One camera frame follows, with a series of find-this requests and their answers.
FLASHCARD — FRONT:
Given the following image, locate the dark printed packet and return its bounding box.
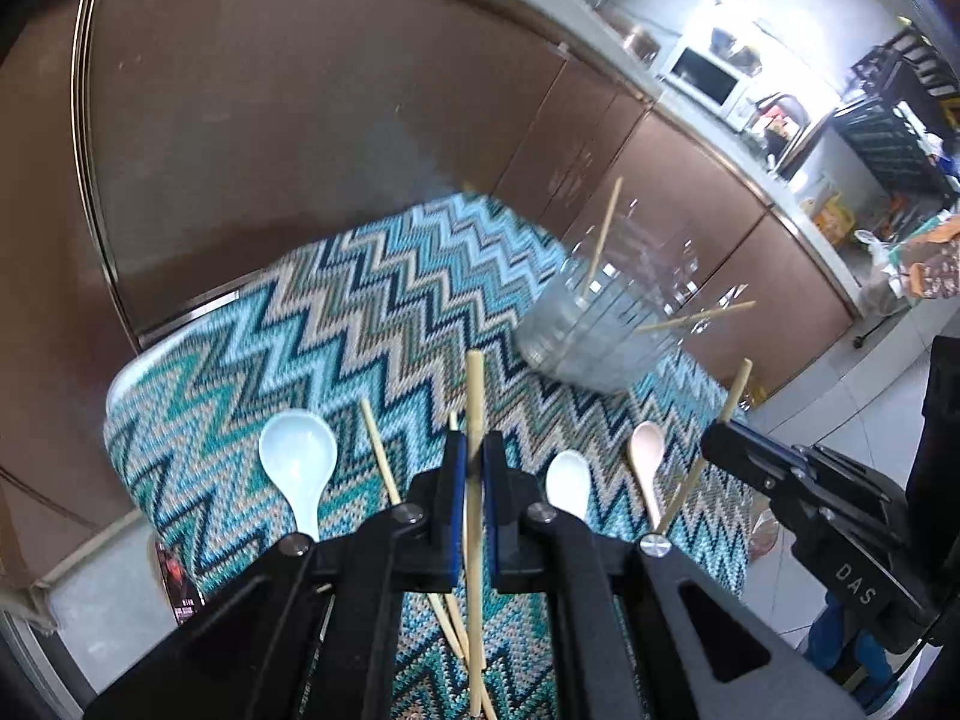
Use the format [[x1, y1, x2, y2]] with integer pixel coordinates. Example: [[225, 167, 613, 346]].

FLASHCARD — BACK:
[[154, 540, 207, 627]]

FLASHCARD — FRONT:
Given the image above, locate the light blue spoon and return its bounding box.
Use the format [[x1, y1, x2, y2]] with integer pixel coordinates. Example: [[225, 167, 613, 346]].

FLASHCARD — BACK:
[[259, 409, 339, 542]]

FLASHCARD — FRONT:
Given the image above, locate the copper pot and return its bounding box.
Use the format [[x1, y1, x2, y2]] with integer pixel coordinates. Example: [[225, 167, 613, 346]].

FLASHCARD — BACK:
[[611, 19, 665, 65]]

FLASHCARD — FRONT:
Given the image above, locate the wire utensil basket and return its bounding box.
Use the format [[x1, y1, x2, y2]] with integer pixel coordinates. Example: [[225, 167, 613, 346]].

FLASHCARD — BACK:
[[517, 199, 751, 395]]

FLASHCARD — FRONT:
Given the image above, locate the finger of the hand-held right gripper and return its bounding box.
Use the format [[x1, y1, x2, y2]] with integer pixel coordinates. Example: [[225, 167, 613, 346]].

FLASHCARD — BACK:
[[701, 420, 805, 497]]

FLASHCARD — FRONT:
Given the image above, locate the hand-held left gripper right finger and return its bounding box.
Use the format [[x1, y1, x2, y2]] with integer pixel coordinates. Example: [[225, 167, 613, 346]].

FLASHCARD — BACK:
[[484, 431, 871, 720]]

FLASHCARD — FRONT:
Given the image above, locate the person's blue trouser leg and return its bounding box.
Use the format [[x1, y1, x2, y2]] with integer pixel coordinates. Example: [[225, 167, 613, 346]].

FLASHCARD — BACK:
[[804, 591, 901, 692]]

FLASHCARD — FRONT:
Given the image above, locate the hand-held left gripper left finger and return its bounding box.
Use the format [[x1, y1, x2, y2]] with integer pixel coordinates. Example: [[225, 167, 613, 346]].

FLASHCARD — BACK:
[[86, 429, 470, 720]]

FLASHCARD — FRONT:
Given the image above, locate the pink spoon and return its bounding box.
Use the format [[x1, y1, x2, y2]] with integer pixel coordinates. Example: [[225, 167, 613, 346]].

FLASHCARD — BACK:
[[628, 421, 666, 533]]

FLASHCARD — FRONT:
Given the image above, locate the white microwave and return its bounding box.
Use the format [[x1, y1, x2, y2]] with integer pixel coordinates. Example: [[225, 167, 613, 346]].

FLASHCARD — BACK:
[[660, 41, 751, 121]]

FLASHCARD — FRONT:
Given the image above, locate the brown kitchen cabinet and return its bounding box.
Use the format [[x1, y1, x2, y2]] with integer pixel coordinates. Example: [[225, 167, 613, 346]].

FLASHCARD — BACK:
[[71, 0, 863, 400]]

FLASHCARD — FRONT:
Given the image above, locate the zigzag knitted cloth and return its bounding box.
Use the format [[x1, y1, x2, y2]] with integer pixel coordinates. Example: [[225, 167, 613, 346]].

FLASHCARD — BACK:
[[103, 193, 758, 720]]

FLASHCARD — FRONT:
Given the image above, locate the black crate rack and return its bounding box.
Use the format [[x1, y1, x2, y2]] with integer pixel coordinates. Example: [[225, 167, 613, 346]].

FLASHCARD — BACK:
[[834, 26, 960, 202]]

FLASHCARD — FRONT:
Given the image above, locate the yellow bag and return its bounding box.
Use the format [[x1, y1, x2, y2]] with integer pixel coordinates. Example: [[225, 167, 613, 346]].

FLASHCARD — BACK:
[[810, 191, 856, 245]]

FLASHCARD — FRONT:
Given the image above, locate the white spoon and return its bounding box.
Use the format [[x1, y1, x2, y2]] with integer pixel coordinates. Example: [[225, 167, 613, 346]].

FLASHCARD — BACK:
[[546, 450, 592, 522]]

